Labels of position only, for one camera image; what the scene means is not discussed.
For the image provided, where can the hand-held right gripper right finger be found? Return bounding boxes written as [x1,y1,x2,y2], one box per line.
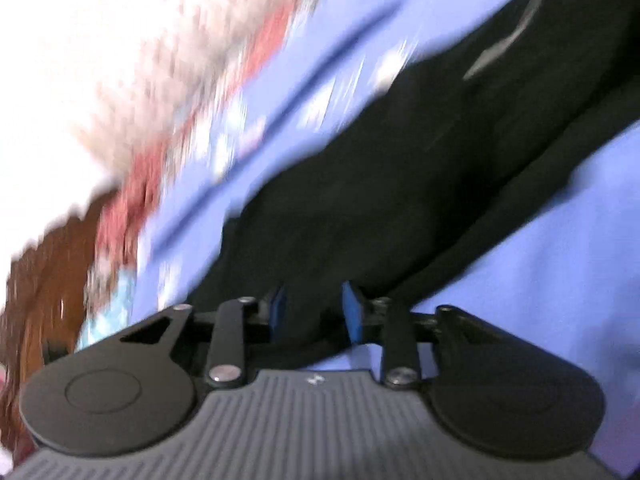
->
[341,281,482,391]

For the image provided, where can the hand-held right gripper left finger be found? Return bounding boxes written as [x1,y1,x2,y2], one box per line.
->
[118,285,289,390]

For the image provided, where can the teal patterned cloth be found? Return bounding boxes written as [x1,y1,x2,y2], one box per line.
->
[76,269,140,352]

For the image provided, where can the blue printed bedsheet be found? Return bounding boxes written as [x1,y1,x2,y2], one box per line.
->
[75,0,640,480]

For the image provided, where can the red floral patchwork quilt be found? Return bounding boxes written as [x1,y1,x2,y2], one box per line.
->
[89,0,313,283]

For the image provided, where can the carved wooden headboard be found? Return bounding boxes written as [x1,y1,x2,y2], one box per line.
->
[0,199,117,463]

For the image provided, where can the beige leaf print curtain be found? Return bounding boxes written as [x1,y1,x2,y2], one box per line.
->
[0,0,356,211]

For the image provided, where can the black pants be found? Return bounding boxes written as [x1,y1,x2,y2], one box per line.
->
[189,0,640,362]

